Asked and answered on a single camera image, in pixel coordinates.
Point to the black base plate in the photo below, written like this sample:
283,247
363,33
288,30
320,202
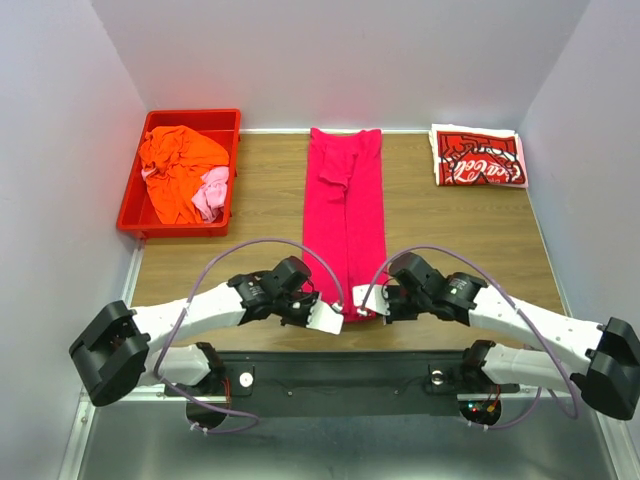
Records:
326,384

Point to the light pink t shirt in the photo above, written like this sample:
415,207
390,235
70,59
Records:
187,196

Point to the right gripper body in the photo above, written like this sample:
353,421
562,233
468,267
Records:
405,307

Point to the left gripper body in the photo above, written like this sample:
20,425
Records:
295,309

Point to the red plastic bin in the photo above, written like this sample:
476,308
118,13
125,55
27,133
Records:
137,216

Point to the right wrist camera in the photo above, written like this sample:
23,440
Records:
371,301

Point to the orange t shirt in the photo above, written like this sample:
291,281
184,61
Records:
170,147

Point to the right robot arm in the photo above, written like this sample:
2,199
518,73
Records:
597,362

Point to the folded white t shirt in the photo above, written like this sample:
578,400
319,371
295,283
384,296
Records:
442,127

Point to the aluminium frame rail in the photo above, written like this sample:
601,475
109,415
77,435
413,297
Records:
179,367

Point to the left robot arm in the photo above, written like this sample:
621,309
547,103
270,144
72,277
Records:
119,348

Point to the magenta t shirt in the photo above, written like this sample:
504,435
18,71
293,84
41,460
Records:
343,213

